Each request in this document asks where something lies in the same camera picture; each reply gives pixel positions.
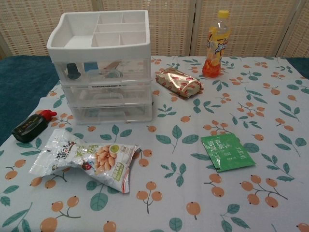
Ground clear plastic storage box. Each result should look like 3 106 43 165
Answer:
53 59 152 86

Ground white plastic drawer organizer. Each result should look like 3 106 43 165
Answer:
47 9 154 126

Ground gold foil snack packet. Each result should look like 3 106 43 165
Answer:
154 67 203 99

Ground silver nut snack bag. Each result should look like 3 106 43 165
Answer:
28 129 141 194

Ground green tea sachet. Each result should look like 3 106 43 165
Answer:
200 133 257 173

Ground floral fruit print tablecloth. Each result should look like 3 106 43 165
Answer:
0 56 309 232

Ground woven bamboo folding screen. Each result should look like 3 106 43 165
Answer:
0 0 309 59

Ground orange iced tea bottle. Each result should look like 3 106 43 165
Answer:
202 9 231 78

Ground dark cone-shaped stamp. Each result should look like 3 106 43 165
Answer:
66 62 83 81

